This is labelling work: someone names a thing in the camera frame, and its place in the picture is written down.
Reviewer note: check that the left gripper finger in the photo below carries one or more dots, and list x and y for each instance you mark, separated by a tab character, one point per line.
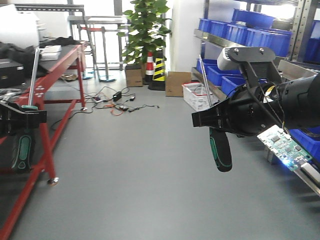
14	118

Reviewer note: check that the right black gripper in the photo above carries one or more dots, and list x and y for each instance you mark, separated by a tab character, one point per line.
247	112

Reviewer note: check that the green-handled screwdriver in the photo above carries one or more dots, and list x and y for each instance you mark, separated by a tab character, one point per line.
24	147
219	142

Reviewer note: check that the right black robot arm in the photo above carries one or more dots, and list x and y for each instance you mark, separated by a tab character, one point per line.
301	101

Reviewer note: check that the white plastic basket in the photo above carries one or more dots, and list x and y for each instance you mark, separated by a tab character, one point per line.
195	95

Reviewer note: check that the small brown cardboard box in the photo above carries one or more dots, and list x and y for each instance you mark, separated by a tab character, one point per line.
174	83

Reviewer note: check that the black yellow traffic cone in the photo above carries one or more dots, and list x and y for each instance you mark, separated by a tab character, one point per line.
159	76

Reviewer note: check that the green circuit board right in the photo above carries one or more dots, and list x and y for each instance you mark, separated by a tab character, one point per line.
288	151

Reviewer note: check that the red white traffic cone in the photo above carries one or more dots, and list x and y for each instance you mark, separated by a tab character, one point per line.
149	69

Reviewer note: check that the metal shelf rack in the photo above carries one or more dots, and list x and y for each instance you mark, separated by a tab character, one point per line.
256	73

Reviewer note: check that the potted green plant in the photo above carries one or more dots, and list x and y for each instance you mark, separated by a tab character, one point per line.
146	31

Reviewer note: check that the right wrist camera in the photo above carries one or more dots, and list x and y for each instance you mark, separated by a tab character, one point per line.
230	58

